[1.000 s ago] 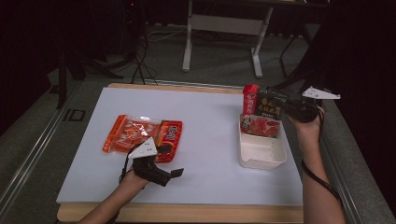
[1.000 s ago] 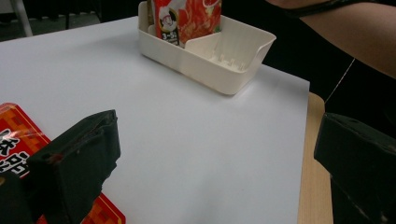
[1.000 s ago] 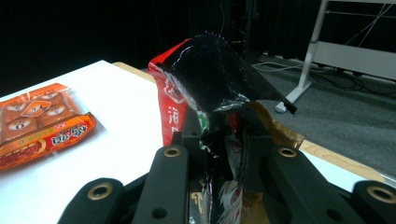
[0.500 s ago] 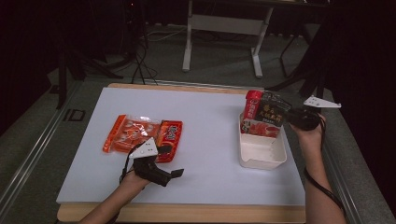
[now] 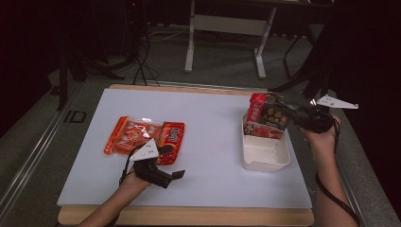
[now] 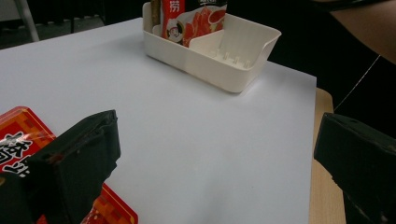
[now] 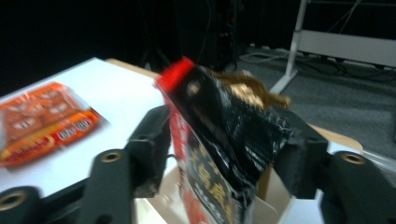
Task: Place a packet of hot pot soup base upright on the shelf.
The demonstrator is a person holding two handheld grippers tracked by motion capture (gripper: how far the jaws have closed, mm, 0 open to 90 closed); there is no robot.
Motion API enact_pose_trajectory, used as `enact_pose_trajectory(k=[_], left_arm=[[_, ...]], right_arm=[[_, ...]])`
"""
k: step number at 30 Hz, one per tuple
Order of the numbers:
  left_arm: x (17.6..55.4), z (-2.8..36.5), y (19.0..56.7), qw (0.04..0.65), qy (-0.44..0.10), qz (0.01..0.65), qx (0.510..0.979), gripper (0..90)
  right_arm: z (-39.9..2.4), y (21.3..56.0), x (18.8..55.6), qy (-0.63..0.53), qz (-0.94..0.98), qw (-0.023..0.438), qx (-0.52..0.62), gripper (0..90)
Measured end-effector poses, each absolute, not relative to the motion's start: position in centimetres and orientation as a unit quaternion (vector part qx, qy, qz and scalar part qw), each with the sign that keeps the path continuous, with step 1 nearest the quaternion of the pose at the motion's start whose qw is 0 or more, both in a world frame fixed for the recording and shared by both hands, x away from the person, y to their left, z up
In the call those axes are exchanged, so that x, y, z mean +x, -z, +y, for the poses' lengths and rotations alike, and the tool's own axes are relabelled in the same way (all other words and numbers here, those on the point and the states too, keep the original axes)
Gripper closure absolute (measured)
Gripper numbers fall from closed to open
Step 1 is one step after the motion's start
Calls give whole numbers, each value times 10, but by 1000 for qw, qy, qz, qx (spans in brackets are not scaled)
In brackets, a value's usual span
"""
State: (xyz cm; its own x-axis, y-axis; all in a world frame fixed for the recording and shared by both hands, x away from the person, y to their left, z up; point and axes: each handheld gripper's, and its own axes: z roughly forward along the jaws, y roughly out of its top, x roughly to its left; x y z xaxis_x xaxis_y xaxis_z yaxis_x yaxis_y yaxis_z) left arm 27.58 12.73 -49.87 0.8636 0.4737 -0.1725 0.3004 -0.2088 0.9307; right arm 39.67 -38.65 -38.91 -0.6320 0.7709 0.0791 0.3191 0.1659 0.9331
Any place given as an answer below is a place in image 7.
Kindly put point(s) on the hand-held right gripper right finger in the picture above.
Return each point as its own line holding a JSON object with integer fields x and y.
{"x": 305, "y": 155}

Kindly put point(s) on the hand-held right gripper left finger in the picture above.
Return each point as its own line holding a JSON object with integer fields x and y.
{"x": 149, "y": 146}

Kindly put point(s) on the white divided box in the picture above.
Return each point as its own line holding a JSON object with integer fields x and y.
{"x": 162, "y": 199}

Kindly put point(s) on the red black packet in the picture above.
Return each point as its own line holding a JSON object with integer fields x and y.
{"x": 218, "y": 130}

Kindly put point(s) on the gold foil packet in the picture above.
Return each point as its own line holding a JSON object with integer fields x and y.
{"x": 249, "y": 93}

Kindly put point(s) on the red orange packet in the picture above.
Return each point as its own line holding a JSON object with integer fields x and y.
{"x": 62, "y": 130}

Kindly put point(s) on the clear orange packet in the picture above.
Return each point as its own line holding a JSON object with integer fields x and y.
{"x": 37, "y": 105}

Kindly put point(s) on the white desk frame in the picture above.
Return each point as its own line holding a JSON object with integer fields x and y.
{"x": 339, "y": 46}

